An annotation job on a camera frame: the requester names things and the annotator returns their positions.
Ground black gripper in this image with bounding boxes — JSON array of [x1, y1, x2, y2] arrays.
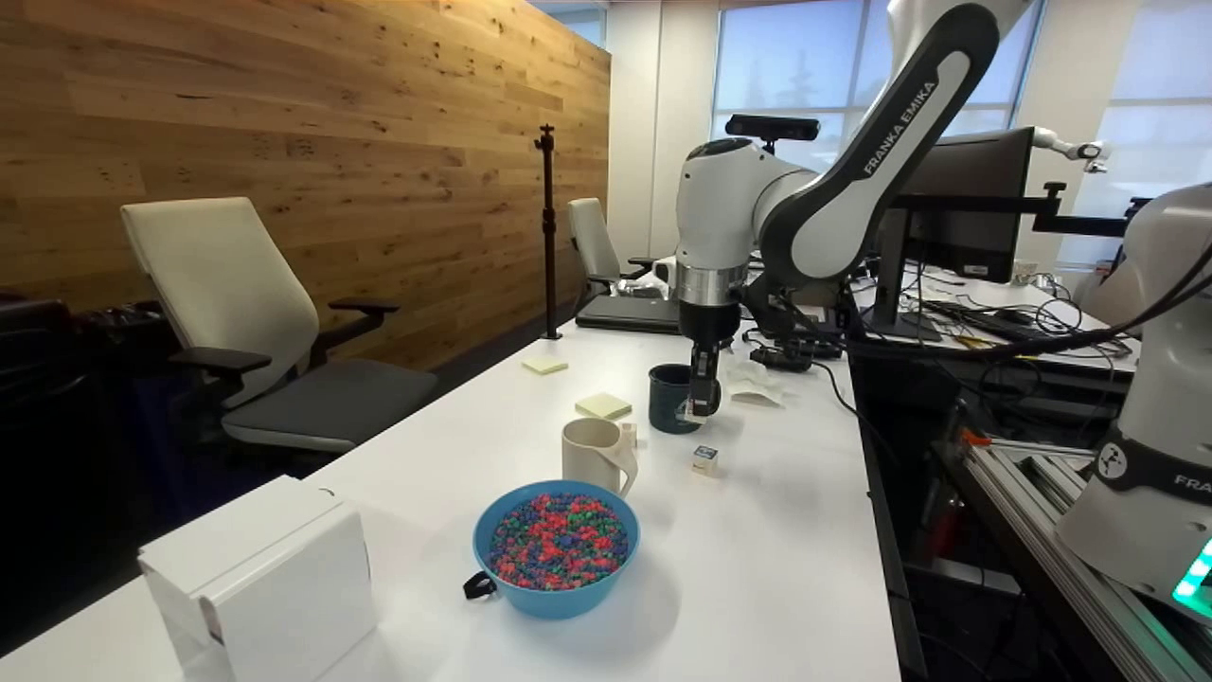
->
[[680, 298, 745, 419]]

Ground blue plastic bowl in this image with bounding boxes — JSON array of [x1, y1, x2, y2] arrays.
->
[[472, 478, 644, 625]]

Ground white high-back office chair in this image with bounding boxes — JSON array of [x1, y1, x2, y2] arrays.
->
[[565, 194, 676, 298]]

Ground black camera on stand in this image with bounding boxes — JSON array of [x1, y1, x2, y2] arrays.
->
[[724, 109, 826, 145]]

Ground colourful beads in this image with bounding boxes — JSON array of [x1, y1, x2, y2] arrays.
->
[[489, 493, 631, 596]]

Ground black computer monitor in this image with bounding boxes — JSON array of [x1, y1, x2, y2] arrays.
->
[[902, 126, 1037, 284]]

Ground black tripod pole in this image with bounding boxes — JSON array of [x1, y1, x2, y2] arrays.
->
[[531, 122, 570, 342]]

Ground black camera clamp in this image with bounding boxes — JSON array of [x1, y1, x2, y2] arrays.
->
[[744, 298, 845, 373]]

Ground grey aluminium frame rail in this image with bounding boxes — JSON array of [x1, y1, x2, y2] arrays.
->
[[950, 426, 1212, 682]]

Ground white ceramic mug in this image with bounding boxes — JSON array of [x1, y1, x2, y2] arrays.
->
[[556, 418, 644, 501]]

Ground black keyboard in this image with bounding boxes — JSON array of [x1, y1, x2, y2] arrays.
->
[[926, 294, 1076, 347]]

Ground white office chair grey seat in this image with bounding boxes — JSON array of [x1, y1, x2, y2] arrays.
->
[[117, 194, 449, 459]]

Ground black laptop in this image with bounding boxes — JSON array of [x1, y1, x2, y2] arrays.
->
[[571, 290, 690, 337]]

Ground dark teal mug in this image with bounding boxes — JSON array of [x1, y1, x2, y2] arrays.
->
[[644, 360, 704, 438]]

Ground white cardboard box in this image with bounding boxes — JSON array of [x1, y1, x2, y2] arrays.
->
[[133, 474, 383, 682]]

